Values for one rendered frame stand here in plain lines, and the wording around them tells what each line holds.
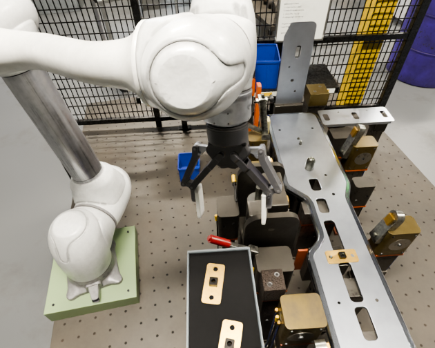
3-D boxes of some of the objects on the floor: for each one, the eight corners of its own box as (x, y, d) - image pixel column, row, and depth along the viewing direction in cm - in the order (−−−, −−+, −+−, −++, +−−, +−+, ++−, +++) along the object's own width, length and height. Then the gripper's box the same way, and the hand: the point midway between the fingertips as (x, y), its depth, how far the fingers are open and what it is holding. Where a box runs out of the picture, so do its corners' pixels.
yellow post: (336, 194, 227) (529, -290, 82) (312, 195, 227) (462, -289, 81) (329, 176, 239) (485, -272, 94) (306, 177, 239) (427, -271, 94)
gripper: (154, 125, 55) (170, 221, 65) (298, 129, 49) (291, 235, 59) (170, 112, 62) (182, 202, 72) (299, 114, 55) (293, 213, 66)
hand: (231, 213), depth 65 cm, fingers open, 13 cm apart
